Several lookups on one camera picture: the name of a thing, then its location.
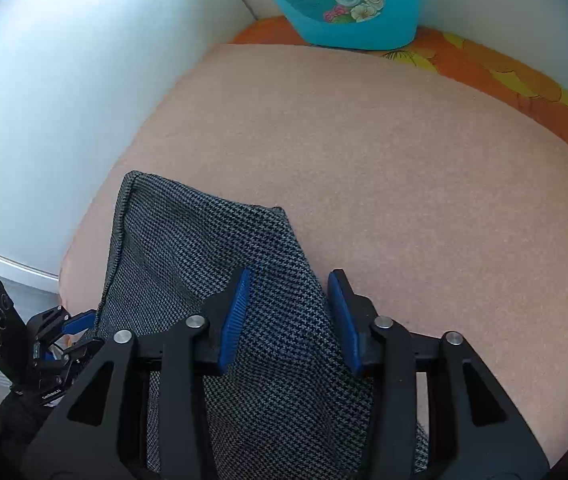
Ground pink towel blanket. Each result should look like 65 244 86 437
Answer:
60 44 568 462

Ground grey houndstooth pants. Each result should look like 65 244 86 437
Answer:
94 170 431 476

